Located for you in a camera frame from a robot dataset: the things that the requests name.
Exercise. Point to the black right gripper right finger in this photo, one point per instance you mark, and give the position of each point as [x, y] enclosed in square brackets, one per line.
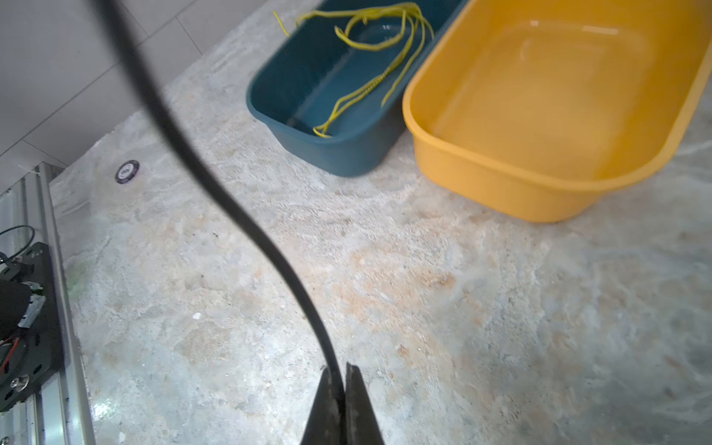
[361, 423]

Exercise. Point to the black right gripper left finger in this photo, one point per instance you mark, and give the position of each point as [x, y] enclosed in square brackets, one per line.
[324, 422]

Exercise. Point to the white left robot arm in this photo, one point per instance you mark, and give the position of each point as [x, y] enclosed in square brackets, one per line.
[31, 344]

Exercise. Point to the teal plastic bin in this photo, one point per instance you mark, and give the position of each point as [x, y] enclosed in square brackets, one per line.
[298, 87]

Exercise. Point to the yellow plastic bin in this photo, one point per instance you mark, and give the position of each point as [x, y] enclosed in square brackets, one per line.
[538, 109]

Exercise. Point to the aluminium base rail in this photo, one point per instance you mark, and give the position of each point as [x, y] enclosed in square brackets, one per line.
[43, 392]

